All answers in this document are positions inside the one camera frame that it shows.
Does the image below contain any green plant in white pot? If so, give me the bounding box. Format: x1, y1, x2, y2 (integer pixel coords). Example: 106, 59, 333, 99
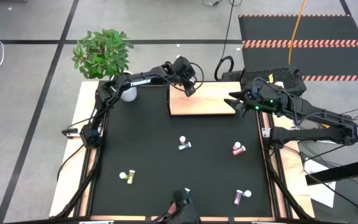
71, 29, 138, 103

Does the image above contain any thin black cable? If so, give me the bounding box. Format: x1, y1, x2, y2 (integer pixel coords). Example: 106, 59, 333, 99
213, 0, 236, 82

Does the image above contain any black and silver clamp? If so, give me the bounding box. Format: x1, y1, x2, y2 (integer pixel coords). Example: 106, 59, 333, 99
61, 126, 83, 139

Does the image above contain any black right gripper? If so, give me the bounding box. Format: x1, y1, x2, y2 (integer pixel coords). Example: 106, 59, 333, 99
224, 78, 291, 118

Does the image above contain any white paper sheet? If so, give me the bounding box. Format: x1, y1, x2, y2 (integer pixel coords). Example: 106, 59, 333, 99
303, 157, 337, 208

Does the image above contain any black perforated computer case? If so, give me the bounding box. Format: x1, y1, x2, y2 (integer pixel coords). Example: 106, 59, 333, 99
221, 65, 308, 97

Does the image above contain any dark purple medicine bottle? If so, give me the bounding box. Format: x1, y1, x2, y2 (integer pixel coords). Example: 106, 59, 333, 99
233, 189, 244, 206

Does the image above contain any black table frame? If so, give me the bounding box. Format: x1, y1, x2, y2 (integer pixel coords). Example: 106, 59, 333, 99
50, 80, 313, 224

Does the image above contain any orange cable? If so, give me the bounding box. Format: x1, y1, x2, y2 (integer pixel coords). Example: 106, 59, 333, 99
287, 0, 308, 65

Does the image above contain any black hazard-striped floor mat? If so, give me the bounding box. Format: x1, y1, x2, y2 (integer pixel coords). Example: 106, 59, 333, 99
237, 14, 358, 82

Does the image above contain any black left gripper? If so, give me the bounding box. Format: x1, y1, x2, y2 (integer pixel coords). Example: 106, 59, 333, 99
166, 55, 198, 98

